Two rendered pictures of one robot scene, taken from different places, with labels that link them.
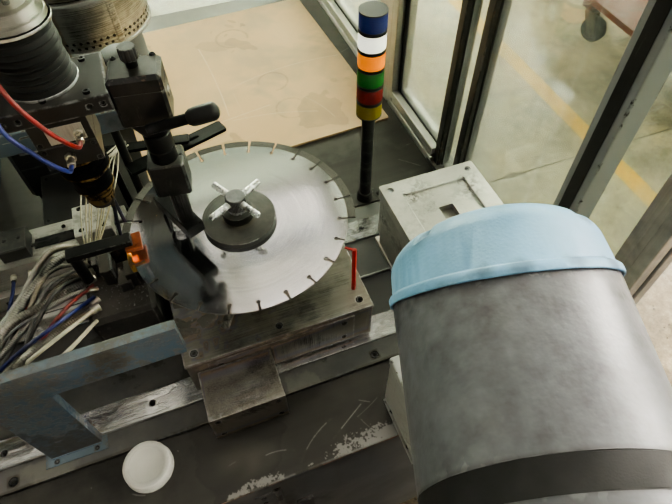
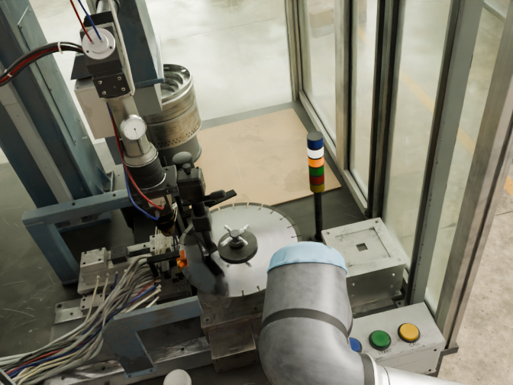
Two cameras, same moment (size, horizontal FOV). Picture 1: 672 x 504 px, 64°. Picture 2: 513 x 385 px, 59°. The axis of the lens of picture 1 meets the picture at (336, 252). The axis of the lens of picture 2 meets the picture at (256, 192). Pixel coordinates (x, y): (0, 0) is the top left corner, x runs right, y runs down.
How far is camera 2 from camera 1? 0.44 m
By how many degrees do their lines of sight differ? 16
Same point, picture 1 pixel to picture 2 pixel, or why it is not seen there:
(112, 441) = (159, 368)
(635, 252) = (450, 274)
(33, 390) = (127, 326)
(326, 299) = not seen: hidden behind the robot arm
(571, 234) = (317, 252)
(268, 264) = (250, 271)
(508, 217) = (298, 245)
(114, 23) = (181, 131)
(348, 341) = not seen: hidden behind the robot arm
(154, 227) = (192, 248)
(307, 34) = (295, 131)
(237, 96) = (248, 171)
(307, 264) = not seen: hidden behind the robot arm
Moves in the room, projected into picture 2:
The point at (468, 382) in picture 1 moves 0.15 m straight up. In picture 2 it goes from (274, 293) to (261, 214)
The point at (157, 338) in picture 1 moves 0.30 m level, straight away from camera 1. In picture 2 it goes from (188, 305) to (153, 228)
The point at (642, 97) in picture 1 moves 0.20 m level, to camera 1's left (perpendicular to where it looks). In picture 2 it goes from (435, 192) to (337, 191)
